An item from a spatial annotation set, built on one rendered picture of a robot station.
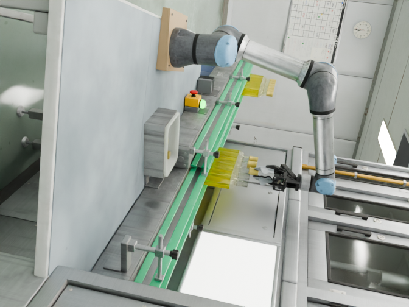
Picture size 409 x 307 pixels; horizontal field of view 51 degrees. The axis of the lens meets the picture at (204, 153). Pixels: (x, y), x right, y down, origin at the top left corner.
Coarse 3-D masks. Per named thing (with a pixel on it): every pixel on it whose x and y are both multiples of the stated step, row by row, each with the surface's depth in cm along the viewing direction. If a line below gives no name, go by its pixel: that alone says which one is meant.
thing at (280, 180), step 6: (276, 174) 192; (282, 174) 195; (288, 174) 197; (300, 174) 194; (276, 180) 192; (282, 180) 192; (288, 180) 192; (294, 180) 192; (300, 180) 191; (276, 186) 193; (282, 186) 192; (288, 186) 193; (294, 186) 191
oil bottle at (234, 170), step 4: (212, 164) 197; (216, 164) 197; (220, 164) 197; (224, 164) 198; (212, 168) 194; (216, 168) 194; (220, 168) 194; (224, 168) 194; (228, 168) 195; (232, 168) 195; (236, 168) 196; (228, 172) 193; (232, 172) 193; (236, 172) 193; (236, 176) 193
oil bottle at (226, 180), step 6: (210, 174) 190; (216, 174) 190; (222, 174) 190; (228, 174) 191; (210, 180) 190; (216, 180) 189; (222, 180) 189; (228, 180) 188; (234, 180) 188; (216, 186) 191; (222, 186) 190; (228, 186) 189; (234, 186) 190
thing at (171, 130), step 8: (176, 120) 172; (168, 128) 158; (176, 128) 174; (168, 136) 176; (176, 136) 176; (168, 144) 178; (176, 144) 177; (176, 152) 179; (168, 160) 177; (176, 160) 179; (168, 168) 172
